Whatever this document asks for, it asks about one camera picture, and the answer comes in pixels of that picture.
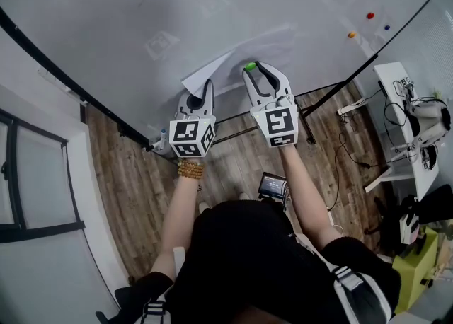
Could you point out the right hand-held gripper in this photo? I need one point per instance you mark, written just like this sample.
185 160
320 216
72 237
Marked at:
277 122

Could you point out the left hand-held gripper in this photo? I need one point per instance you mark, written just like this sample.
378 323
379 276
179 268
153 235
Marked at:
189 135

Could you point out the green magnet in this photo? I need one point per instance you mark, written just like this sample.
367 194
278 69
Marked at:
250 66

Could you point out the white paper sheet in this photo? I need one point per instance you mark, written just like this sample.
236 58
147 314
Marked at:
269 45

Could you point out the black-framed whiteboard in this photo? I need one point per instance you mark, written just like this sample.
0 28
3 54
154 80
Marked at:
124 15

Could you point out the person's left forearm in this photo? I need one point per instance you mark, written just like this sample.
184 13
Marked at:
175 227

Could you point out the person's right forearm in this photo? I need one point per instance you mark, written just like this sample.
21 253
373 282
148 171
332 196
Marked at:
308 195

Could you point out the blue-capped marker pen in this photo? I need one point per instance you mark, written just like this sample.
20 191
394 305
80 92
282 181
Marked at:
163 138

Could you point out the small black screen device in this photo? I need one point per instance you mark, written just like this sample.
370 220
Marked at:
272 185

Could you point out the orange magnet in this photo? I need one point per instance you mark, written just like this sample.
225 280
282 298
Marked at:
351 34

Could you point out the person's left shoe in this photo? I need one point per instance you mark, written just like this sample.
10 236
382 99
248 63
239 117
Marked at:
203 207

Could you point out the person's shoe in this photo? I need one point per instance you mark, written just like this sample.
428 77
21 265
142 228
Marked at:
203 207
244 196

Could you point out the person's right shoe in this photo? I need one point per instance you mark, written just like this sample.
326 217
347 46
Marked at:
244 196

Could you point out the white desk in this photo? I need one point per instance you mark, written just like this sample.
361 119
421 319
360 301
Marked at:
391 76

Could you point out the red magnet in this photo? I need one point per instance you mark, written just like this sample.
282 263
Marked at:
370 15

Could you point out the white headset device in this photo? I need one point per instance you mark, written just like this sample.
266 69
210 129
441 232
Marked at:
430 124

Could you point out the person's black clothing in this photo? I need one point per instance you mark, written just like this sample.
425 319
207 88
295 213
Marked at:
247 262

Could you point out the small green plant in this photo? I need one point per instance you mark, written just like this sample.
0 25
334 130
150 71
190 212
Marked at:
437 95

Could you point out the white carton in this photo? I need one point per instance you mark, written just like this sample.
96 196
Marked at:
408 228

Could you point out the black bag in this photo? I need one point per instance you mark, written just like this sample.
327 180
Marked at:
437 206

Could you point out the black office chair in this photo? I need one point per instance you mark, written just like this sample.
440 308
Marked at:
124 301

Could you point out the green box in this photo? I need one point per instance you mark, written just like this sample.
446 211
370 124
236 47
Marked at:
414 269

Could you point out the black window frame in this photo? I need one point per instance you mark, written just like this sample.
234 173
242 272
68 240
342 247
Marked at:
16 181

